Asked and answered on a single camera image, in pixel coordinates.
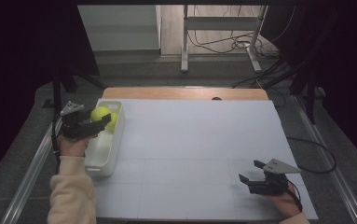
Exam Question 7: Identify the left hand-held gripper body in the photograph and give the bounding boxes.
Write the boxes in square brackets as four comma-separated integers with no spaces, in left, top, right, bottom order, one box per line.
[60,100,102,140]

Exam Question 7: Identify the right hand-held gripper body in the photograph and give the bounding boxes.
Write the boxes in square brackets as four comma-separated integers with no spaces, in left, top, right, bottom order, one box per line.
[247,158,302,197]

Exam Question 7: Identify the yellow tennis ball black mark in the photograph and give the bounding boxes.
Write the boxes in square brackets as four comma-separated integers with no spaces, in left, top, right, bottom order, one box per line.
[89,105,112,123]

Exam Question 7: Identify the plain yellow tennis ball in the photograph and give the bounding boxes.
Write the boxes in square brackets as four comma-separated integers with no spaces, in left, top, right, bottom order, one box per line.
[105,111,119,132]

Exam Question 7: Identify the white plastic bin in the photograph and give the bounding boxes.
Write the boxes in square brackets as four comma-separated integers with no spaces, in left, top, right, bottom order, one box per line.
[82,100,127,178]

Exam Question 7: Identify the person's left hand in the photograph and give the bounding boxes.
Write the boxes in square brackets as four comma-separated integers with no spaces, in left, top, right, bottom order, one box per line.
[56,133,90,158]

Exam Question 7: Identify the person's right hand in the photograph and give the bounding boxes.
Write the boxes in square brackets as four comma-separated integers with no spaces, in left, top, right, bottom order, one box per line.
[266,184,303,219]

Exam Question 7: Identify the black metal stand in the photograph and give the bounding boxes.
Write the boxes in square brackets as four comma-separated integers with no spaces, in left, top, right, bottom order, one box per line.
[42,71,106,123]
[261,59,319,125]

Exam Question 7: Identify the white board table cover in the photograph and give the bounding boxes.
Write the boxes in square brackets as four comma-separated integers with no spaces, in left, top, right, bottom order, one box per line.
[93,98,319,221]

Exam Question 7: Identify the dark curtain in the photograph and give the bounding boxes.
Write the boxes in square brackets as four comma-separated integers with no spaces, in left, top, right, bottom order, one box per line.
[261,0,357,174]
[0,0,101,188]

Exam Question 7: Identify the white cabinet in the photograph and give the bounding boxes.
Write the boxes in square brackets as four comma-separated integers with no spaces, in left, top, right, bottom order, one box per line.
[77,4,162,52]

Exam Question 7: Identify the right hand-held gripper black cable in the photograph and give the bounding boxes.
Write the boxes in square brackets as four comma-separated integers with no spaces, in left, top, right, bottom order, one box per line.
[286,180,303,213]

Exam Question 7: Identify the looped black floor cable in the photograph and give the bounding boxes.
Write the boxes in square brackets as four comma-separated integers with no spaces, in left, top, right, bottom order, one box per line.
[286,136,337,175]

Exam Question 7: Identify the aluminium floor rail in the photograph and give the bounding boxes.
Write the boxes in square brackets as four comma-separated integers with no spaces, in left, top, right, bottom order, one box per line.
[292,94,357,224]
[0,105,72,224]

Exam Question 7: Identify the thick black floor cables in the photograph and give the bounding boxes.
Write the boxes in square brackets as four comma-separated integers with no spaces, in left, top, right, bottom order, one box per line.
[231,59,289,91]

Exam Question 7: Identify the tangle of thin black cables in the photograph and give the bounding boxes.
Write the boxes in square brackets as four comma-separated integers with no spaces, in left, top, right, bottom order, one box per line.
[186,4,296,56]

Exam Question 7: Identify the white metal desk frame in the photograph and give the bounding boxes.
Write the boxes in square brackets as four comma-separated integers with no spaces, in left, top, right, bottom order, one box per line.
[180,4,268,74]

